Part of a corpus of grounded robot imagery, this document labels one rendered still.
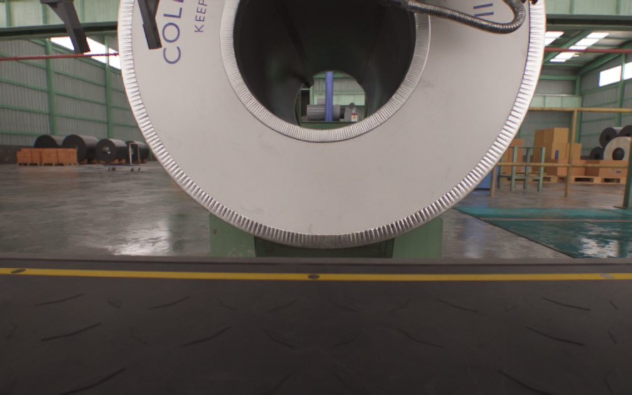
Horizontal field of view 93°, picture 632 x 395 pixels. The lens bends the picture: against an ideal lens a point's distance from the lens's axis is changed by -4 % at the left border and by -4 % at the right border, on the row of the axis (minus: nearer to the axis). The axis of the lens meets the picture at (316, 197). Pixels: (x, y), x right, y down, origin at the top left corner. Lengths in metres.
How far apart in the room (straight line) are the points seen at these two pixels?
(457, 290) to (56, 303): 0.26
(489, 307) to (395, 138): 0.72
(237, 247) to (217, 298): 0.96
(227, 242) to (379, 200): 0.58
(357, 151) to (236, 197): 0.37
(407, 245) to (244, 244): 0.58
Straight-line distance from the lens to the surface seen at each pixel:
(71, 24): 0.72
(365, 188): 0.90
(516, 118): 1.02
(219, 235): 1.19
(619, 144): 14.61
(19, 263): 0.37
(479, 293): 0.25
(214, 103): 0.97
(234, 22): 1.01
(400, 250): 1.15
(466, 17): 0.75
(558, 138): 10.58
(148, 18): 0.65
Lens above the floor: 0.44
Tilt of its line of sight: 7 degrees down
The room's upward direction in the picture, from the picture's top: 1 degrees clockwise
